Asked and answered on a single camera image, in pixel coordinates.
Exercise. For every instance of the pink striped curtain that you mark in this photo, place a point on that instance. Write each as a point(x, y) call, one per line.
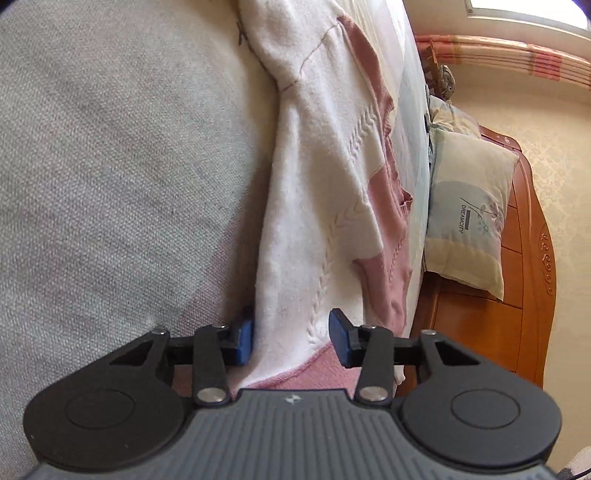
point(508, 55)

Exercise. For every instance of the large floral printed pillow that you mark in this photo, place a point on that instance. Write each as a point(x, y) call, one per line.
point(466, 221)

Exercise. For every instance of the bed with pastel sheet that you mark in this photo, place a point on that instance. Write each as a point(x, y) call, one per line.
point(115, 161)

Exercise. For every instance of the pale blue yellow pillow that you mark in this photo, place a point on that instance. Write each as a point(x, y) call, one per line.
point(450, 117)

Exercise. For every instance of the wooden bed headboard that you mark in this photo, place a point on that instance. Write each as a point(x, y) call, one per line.
point(526, 277)

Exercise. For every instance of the window with white frame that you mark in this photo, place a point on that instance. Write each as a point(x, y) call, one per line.
point(531, 9)

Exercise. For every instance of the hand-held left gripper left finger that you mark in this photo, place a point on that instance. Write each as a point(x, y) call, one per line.
point(244, 341)

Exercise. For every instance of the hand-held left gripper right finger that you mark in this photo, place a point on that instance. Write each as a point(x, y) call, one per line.
point(339, 339)

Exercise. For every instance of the pink and white knit sweater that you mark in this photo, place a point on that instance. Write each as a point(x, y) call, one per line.
point(318, 184)

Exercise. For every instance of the grey patterned cloth bundle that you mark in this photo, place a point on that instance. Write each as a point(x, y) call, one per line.
point(447, 81)

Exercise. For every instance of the wooden nightstand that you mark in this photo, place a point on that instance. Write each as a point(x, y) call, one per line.
point(431, 76)

